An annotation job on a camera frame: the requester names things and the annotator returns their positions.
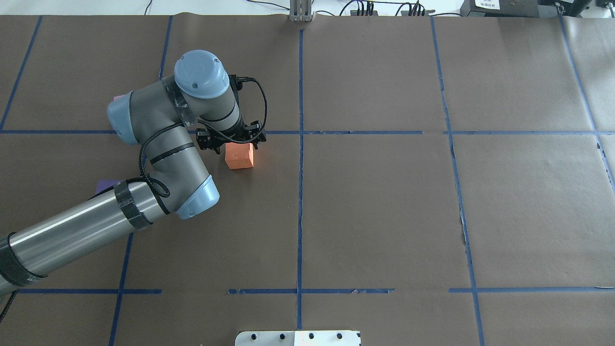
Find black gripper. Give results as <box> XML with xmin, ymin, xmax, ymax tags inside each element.
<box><xmin>196</xmin><ymin>120</ymin><xmax>267</xmax><ymax>155</ymax></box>

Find orange foam cube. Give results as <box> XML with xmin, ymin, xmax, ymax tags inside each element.
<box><xmin>224</xmin><ymin>143</ymin><xmax>255</xmax><ymax>170</ymax></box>

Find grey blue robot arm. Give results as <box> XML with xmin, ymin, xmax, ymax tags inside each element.
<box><xmin>1</xmin><ymin>50</ymin><xmax>267</xmax><ymax>295</ymax></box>

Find purple foam cube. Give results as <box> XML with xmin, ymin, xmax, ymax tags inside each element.
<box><xmin>95</xmin><ymin>179</ymin><xmax>119</xmax><ymax>195</ymax></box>

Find brown paper mat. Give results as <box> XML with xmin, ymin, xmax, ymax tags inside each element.
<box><xmin>1</xmin><ymin>13</ymin><xmax>615</xmax><ymax>346</ymax></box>

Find black box with label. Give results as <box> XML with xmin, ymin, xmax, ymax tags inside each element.
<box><xmin>459</xmin><ymin>0</ymin><xmax>592</xmax><ymax>18</ymax></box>

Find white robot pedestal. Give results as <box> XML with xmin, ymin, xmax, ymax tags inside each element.
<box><xmin>234</xmin><ymin>329</ymin><xmax>362</xmax><ymax>346</ymax></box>

